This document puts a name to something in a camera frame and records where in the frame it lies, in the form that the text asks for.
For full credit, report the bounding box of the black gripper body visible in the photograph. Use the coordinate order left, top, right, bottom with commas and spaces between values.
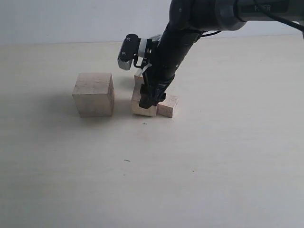
142, 24, 201, 95

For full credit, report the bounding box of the second largest wooden cube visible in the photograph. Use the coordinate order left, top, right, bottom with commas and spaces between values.
131, 71, 157, 117

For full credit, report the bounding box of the smallest wooden cube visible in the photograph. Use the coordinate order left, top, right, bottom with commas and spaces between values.
157, 94, 178, 119

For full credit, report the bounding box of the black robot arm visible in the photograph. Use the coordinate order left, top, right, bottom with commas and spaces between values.
139, 0, 304, 109

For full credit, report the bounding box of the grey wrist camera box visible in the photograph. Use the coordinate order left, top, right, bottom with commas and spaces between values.
117, 34, 153, 71

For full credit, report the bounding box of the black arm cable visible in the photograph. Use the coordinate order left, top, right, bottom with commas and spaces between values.
197, 0, 304, 38

